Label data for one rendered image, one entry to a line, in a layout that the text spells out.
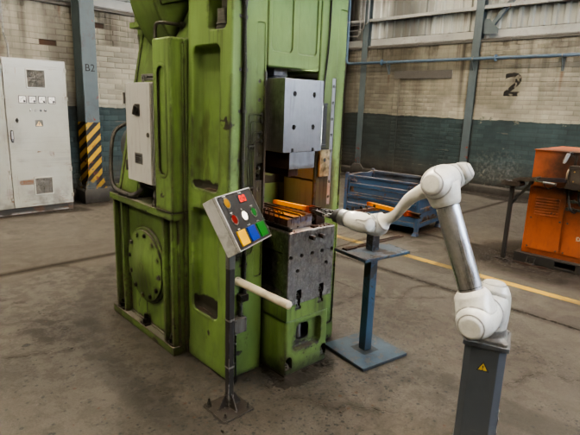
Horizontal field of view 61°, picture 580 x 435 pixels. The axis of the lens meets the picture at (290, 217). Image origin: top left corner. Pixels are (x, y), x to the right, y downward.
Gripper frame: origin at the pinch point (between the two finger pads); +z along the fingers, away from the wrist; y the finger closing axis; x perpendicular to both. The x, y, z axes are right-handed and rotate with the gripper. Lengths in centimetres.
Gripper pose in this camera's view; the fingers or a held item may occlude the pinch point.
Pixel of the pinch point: (314, 210)
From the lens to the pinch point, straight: 282.2
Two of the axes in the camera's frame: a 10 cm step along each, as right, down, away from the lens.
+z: -6.7, -2.0, 7.1
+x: 0.4, -9.7, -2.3
